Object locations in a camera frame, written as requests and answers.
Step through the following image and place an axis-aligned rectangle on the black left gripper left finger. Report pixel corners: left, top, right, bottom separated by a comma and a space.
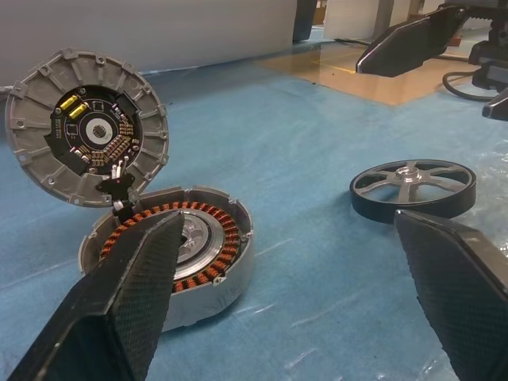
7, 210, 187, 381

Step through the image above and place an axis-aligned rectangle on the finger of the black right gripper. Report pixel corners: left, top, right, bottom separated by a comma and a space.
355, 6, 468, 77
481, 85, 508, 120

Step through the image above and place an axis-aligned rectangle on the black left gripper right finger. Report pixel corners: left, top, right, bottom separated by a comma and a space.
394, 209, 508, 381

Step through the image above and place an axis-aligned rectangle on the grey motor housing with windings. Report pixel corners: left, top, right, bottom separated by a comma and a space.
78, 184, 256, 333

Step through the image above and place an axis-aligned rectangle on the black rotor ring with spokes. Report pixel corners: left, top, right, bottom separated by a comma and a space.
348, 158, 477, 224

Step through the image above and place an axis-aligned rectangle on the white back panel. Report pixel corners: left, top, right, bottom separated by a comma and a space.
324, 0, 376, 40

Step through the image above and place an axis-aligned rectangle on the brown cardboard sheet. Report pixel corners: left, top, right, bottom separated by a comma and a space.
253, 39, 493, 106

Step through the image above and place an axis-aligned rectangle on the white foam board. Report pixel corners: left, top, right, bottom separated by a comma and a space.
0, 0, 298, 87

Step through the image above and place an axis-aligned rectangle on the black power adapter cable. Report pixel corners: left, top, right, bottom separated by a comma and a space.
441, 70, 503, 100

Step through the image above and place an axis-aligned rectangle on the dark grey frame post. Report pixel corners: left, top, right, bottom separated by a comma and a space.
292, 0, 318, 43

